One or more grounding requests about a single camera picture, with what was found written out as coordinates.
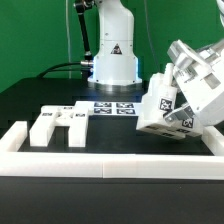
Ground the black cable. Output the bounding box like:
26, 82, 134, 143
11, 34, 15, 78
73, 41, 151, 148
35, 61, 96, 80

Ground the white chair back frame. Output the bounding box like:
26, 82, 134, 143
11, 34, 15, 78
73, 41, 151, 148
29, 105, 89, 147

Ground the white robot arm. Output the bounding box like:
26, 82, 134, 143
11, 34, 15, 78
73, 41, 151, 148
74, 0, 224, 126

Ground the white marker base sheet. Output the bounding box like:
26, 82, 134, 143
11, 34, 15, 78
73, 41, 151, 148
73, 100, 148, 117

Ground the white U-shaped boundary frame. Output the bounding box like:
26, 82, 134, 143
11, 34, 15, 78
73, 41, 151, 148
0, 121, 224, 180

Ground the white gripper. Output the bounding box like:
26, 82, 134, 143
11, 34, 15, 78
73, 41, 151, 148
163, 39, 224, 126

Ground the white chair seat part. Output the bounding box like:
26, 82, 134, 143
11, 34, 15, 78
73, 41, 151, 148
136, 63, 186, 140

